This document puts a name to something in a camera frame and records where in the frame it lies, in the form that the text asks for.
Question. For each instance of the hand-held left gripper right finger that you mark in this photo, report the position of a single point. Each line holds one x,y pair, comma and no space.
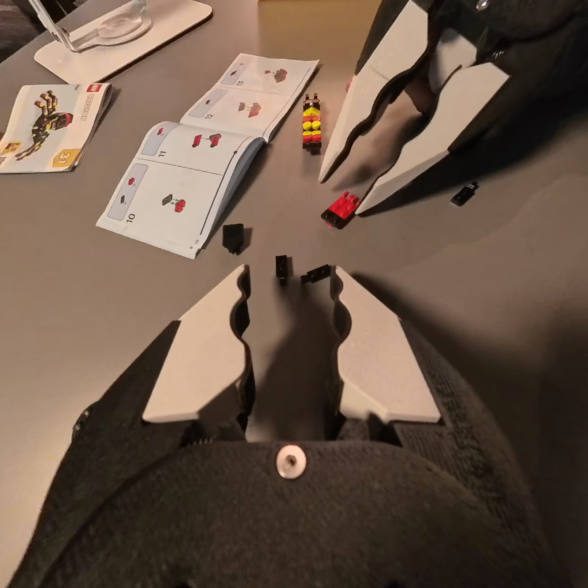
386,372

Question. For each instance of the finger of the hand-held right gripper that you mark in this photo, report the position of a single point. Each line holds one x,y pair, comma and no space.
386,55
459,110

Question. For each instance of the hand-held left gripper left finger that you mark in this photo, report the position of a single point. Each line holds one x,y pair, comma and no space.
202,367

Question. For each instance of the small black lego piece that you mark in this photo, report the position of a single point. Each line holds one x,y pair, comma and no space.
464,194
318,274
282,267
233,238

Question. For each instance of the small red black lego assembly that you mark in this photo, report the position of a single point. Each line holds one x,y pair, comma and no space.
340,211

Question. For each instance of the lego instruction booklet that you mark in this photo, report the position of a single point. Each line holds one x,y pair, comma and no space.
183,174

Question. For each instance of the black red yellow lego assembly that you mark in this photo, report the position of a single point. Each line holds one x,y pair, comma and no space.
312,124

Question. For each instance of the small white lego leaflet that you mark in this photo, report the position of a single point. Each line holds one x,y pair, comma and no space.
46,128

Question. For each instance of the person's right hand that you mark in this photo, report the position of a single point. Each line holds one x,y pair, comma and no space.
420,99

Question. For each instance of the wooden book stand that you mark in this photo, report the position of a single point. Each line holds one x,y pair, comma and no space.
151,32

